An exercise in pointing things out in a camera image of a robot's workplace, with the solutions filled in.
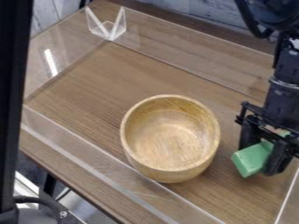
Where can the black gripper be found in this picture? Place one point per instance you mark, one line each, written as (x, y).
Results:
(275, 117)

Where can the green rectangular block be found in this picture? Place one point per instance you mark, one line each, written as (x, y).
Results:
(250, 159)

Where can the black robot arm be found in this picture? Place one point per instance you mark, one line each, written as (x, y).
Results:
(275, 17)

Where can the brown wooden bowl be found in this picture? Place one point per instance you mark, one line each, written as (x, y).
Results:
(170, 135)

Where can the clear acrylic tray walls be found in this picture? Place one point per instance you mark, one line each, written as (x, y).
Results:
(98, 63)

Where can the black table leg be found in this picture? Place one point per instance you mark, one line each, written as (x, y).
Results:
(50, 185)

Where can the grey metal bracket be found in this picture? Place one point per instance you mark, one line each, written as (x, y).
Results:
(58, 213)

